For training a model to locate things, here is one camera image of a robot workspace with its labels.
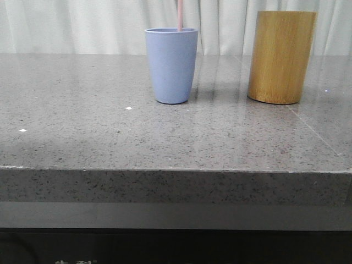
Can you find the bamboo cylinder holder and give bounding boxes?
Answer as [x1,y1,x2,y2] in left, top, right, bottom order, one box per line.
[247,10,317,105]

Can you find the white curtain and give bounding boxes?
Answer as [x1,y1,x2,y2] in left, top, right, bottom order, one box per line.
[1,1,351,56]

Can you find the blue plastic cup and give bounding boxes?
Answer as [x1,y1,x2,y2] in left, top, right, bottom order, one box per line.
[145,27,198,105]

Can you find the pink chopstick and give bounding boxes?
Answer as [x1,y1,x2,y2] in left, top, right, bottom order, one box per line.
[177,0,183,32]

